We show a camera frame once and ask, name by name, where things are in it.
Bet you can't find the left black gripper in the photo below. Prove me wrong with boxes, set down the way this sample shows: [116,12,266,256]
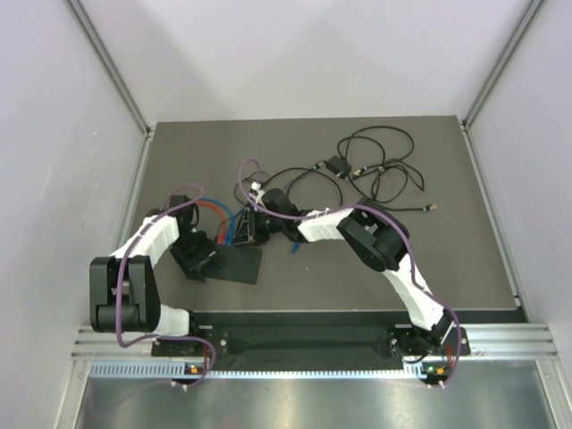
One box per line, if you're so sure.
[171,230,222,282]

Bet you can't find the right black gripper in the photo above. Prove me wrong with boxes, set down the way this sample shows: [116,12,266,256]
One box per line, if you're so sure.
[234,207,286,247]

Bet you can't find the blue ethernet cable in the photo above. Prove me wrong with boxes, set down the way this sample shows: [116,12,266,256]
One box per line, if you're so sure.
[200,196,305,256]

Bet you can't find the red ethernet cable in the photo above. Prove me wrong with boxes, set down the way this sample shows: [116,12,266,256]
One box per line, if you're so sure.
[196,200,233,242]

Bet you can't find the black network switch box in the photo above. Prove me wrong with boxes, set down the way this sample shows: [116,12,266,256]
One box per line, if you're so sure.
[202,245,263,285]

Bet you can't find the black cable with green tip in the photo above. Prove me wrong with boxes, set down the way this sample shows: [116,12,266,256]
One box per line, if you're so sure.
[379,203,439,214]

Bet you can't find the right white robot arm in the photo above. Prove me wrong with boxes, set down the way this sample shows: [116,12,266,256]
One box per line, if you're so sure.
[241,183,458,354]

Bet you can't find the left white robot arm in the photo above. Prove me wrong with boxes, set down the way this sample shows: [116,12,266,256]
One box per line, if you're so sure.
[89,195,221,355]

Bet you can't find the dark grey table mat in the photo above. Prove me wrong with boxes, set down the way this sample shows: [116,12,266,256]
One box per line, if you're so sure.
[133,116,516,311]

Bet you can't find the black power adapter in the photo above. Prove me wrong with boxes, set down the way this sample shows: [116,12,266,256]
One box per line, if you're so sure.
[324,156,351,180]

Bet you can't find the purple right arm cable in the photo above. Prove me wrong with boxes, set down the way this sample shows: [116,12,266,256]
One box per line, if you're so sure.
[238,158,464,390]

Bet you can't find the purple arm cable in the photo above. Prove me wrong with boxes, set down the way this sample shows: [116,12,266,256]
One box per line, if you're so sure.
[238,158,464,390]
[114,182,219,390]

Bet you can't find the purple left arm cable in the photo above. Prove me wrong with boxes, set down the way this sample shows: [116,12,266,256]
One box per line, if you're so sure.
[114,182,219,390]

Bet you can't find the grey slotted cable duct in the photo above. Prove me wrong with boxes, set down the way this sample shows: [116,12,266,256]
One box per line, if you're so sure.
[89,361,426,380]

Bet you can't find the aluminium profile rail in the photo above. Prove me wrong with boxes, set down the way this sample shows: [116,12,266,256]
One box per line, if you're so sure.
[71,323,558,360]

